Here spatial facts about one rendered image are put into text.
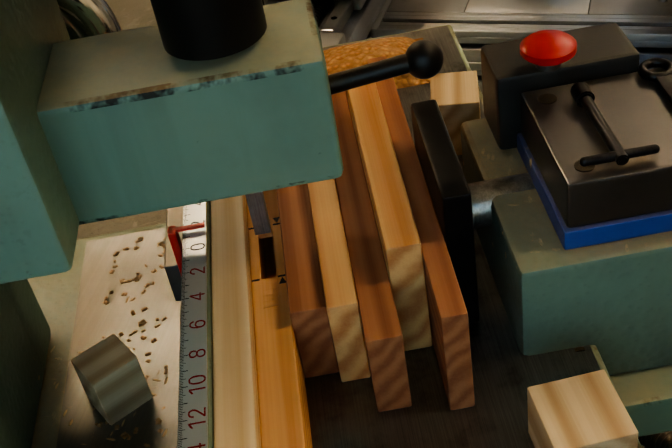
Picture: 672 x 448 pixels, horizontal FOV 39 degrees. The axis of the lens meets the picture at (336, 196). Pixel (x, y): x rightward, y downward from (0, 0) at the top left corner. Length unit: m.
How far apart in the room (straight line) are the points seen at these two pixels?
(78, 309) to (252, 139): 0.33
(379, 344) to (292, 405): 0.05
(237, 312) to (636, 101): 0.23
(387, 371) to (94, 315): 0.33
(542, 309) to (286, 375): 0.13
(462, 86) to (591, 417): 0.28
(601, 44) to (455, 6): 0.67
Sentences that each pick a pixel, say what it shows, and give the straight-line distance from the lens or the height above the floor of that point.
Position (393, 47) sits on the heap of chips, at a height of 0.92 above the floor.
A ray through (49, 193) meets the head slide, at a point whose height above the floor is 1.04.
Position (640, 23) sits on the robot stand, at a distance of 1.16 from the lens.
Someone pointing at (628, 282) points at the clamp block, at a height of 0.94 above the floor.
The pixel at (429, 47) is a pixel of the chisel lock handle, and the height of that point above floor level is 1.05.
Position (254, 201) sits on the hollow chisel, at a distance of 0.52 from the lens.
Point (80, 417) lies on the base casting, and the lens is 0.68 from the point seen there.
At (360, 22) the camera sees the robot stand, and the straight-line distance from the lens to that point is 1.15.
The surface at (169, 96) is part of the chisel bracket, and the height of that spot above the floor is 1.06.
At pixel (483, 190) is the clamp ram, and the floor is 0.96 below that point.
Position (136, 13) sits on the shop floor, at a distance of 3.09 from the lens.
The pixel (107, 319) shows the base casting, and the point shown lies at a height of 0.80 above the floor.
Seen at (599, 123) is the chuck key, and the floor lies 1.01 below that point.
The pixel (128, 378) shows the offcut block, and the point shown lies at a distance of 0.65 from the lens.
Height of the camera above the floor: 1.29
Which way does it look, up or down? 38 degrees down
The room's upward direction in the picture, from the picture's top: 10 degrees counter-clockwise
